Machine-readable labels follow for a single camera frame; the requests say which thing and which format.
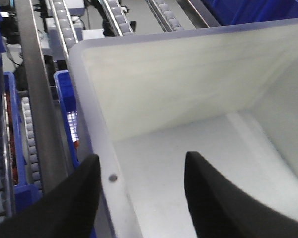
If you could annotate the centre roller track rail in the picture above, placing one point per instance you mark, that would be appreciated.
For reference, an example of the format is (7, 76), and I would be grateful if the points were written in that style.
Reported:
(64, 26)

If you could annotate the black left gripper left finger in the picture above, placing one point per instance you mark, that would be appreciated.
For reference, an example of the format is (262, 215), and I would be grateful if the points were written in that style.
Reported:
(68, 211)

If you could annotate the white plastic tote bin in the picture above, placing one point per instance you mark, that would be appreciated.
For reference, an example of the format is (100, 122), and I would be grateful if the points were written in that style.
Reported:
(143, 101)

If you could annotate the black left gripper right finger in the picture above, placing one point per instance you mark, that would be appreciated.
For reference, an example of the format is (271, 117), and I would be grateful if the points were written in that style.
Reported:
(219, 209)

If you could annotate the blue bin left shelf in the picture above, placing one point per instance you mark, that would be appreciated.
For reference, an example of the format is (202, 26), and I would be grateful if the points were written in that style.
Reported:
(25, 192)

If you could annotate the left roller track rail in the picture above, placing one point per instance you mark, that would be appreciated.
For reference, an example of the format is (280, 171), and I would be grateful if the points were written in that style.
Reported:
(32, 155)

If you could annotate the blue bin shelf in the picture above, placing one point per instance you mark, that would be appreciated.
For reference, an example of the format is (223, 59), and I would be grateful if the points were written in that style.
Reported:
(25, 192)
(69, 113)

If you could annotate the blue bin lower shelf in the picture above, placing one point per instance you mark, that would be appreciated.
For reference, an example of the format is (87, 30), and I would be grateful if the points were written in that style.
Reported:
(69, 113)

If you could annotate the roller track rail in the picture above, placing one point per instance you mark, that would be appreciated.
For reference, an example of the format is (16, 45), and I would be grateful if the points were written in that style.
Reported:
(32, 155)
(64, 26)

